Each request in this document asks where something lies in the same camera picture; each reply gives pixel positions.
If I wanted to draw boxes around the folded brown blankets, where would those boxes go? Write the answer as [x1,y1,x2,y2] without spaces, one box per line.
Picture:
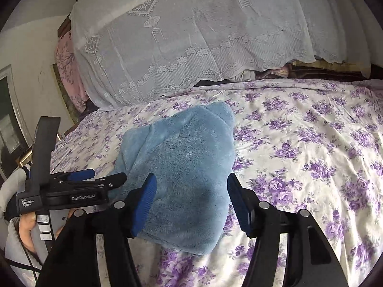
[194,60,372,88]

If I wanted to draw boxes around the gold picture frame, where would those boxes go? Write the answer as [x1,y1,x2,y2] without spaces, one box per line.
[16,132,63,168]

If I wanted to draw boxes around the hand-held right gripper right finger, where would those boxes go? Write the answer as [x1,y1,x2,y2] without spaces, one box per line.
[227,173,349,287]

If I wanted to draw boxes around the white framed mirror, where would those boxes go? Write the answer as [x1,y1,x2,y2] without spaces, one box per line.
[0,64,33,180]

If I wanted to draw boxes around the pink floral cloth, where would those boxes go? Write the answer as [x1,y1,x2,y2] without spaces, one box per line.
[55,31,98,114]

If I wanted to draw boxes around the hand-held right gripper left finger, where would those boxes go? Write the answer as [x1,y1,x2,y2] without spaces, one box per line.
[35,173,158,287]

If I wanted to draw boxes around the blue fleece garment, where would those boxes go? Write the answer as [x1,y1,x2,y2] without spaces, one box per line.
[106,102,237,256]

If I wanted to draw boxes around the black cable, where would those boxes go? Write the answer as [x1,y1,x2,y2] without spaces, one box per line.
[6,215,56,276]

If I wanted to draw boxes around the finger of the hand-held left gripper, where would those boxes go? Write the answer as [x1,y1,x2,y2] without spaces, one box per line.
[66,169,96,182]
[49,172,127,189]

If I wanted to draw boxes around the purple floral bedsheet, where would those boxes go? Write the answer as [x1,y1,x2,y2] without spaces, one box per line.
[49,78,383,287]

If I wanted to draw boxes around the person's left forearm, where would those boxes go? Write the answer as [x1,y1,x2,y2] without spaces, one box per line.
[0,170,45,276]

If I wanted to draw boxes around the white lace cover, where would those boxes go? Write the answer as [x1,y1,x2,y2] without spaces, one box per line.
[69,0,377,111]

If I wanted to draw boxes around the person's left hand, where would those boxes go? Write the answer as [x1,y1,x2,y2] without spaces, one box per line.
[18,208,74,250]

